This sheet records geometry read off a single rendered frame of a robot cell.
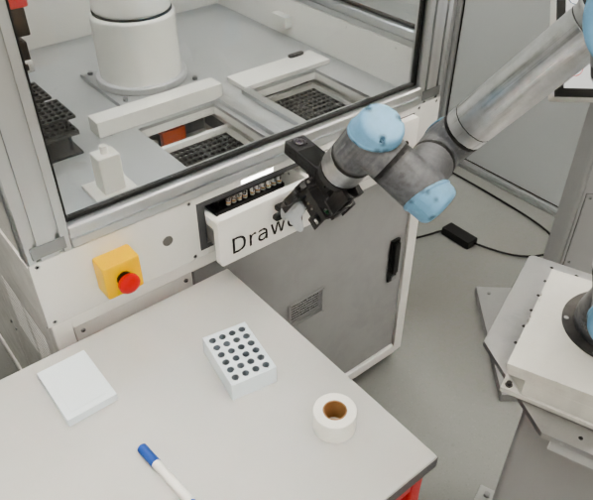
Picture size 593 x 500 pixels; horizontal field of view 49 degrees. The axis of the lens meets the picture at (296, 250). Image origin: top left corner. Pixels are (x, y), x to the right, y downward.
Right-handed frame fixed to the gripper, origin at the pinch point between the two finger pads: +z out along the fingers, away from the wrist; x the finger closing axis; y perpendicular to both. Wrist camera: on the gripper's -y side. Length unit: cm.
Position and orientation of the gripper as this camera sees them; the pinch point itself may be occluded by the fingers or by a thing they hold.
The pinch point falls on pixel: (292, 209)
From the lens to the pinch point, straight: 126.6
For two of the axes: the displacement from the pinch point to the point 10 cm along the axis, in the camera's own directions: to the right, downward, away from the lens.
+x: 7.8, -3.9, 4.9
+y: 5.2, 8.5, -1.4
